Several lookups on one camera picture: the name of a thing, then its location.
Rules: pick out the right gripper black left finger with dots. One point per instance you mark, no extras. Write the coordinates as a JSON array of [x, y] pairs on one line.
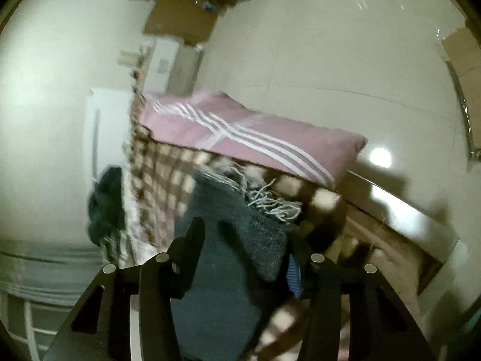
[[98, 326]]

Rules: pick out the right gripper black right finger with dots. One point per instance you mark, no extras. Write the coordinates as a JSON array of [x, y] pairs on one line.
[[381, 327]]

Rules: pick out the dark denim pants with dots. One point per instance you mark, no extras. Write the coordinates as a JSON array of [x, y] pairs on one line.
[[240, 279]]

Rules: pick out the dark green clothes pile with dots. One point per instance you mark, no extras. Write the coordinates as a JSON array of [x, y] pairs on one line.
[[105, 207]]

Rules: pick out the brown checkered blanket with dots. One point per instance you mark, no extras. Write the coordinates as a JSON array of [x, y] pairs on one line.
[[159, 185]]

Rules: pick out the pink striped pillow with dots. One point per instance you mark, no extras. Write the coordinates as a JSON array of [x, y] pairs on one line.
[[214, 122]]

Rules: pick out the open cardboard box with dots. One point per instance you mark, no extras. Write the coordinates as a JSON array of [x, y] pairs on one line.
[[183, 19]]

